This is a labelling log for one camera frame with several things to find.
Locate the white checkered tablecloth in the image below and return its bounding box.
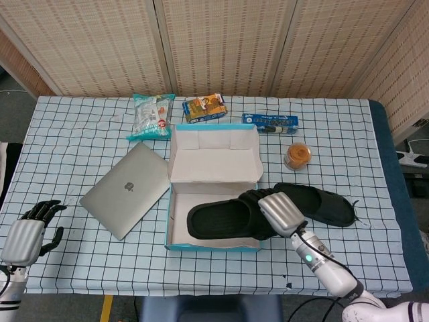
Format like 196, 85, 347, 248
0, 95, 414, 297

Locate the grey closed laptop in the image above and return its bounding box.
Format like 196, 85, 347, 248
79, 142, 171, 241

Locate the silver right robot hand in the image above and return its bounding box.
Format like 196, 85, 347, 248
257, 191, 309, 239

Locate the black rubber slipper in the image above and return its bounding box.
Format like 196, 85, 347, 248
273, 182, 356, 228
186, 188, 286, 242

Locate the orange blue snack packet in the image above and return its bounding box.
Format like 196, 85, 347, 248
182, 94, 229, 125

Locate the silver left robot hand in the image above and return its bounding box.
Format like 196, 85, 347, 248
0, 199, 68, 268

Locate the teal snack bag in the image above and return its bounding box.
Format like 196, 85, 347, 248
126, 93, 176, 142

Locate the blue cardboard shoe box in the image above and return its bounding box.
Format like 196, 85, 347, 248
164, 123, 263, 253

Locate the blue grey chair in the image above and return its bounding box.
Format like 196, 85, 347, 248
139, 294, 284, 322

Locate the bamboo folding screen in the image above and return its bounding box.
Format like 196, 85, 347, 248
0, 0, 429, 146

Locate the blue seaweed roll pack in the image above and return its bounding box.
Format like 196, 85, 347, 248
241, 113, 299, 136

